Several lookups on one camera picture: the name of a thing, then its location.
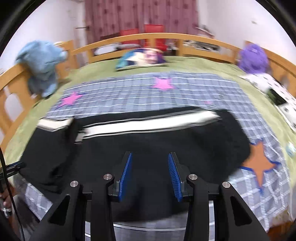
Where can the wooden bed frame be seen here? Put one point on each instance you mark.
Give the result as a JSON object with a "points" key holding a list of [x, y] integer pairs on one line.
{"points": [[15, 79]]}

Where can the colourful geometric pillow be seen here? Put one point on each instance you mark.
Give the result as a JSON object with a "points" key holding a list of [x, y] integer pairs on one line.
{"points": [[141, 57]]}

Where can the grey checked blanket with stars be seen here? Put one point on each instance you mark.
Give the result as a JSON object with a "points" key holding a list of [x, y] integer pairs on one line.
{"points": [[262, 180]]}

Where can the light blue towel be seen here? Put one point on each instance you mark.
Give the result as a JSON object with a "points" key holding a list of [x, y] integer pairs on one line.
{"points": [[41, 57]]}

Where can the white black-dotted pillow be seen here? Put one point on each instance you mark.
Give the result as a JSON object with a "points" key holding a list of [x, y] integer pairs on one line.
{"points": [[278, 94]]}

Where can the person's left hand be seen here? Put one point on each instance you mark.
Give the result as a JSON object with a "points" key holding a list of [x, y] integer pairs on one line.
{"points": [[6, 199]]}

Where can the maroon patterned curtain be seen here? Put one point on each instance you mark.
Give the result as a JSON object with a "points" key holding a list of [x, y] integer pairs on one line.
{"points": [[104, 18]]}

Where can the purple plush toy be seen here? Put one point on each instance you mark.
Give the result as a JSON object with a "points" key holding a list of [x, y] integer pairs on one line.
{"points": [[253, 59]]}

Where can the small round light-blue toy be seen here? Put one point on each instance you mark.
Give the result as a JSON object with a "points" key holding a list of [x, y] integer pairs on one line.
{"points": [[290, 149]]}

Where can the green bed sheet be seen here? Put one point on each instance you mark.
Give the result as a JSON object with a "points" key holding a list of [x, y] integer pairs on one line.
{"points": [[106, 69]]}

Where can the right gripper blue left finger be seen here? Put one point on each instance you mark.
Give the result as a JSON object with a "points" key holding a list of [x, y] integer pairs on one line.
{"points": [[65, 220]]}

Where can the black pants with white stripe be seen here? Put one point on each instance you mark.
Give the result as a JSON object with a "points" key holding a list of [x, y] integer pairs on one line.
{"points": [[211, 144]]}

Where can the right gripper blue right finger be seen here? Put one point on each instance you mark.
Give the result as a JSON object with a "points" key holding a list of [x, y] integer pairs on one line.
{"points": [[233, 219]]}

